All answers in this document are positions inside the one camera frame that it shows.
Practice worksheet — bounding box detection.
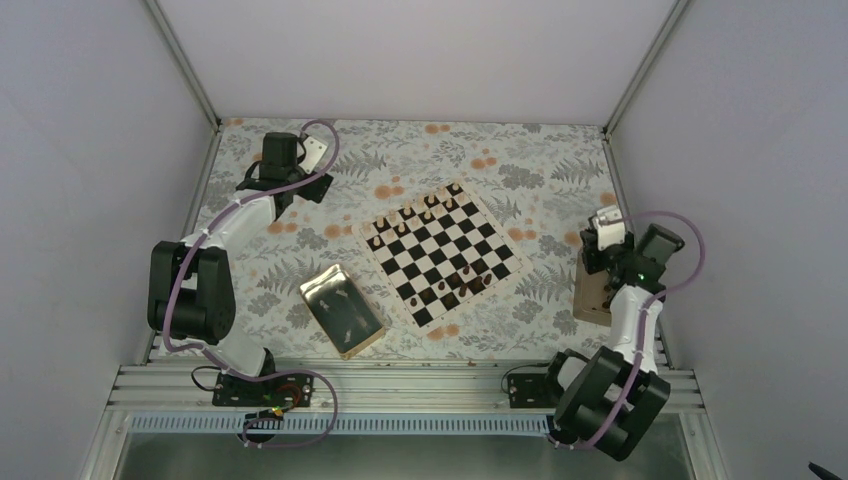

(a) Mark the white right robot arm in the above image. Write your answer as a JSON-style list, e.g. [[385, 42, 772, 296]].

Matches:
[[541, 224, 685, 461]]

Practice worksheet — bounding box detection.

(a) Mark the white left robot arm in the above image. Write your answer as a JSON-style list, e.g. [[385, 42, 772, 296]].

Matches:
[[147, 131, 339, 405]]

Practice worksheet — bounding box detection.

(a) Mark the gold tin right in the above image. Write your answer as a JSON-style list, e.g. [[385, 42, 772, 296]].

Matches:
[[572, 255, 613, 327]]

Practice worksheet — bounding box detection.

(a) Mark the gold tin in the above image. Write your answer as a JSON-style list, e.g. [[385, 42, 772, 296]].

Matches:
[[299, 264, 385, 360], [572, 255, 613, 327]]

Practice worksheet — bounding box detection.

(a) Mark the floral patterned table mat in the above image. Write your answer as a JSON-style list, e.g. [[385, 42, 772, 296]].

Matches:
[[200, 118, 616, 360]]

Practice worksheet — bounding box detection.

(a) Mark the gold tin left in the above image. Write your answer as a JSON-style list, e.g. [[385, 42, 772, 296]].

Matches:
[[299, 264, 385, 360]]

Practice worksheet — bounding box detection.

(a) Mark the black and white chessboard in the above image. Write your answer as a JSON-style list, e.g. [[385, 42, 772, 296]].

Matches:
[[353, 183, 533, 334]]

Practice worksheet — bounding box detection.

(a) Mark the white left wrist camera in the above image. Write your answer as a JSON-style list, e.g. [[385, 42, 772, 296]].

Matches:
[[297, 134, 328, 174]]

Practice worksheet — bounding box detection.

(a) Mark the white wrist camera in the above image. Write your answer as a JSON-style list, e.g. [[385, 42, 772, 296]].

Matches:
[[297, 134, 328, 174], [590, 205, 627, 251]]

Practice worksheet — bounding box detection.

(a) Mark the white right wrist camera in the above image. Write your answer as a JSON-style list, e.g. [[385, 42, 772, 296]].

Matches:
[[590, 205, 627, 251]]

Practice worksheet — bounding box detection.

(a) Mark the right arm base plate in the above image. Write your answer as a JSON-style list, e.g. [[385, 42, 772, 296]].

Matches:
[[506, 373, 564, 409]]

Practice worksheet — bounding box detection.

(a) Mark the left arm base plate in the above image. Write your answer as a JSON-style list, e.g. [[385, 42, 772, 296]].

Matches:
[[211, 373, 315, 408]]

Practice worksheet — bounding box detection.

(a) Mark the aluminium rail frame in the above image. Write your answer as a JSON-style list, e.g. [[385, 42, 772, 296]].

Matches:
[[79, 360, 730, 480]]

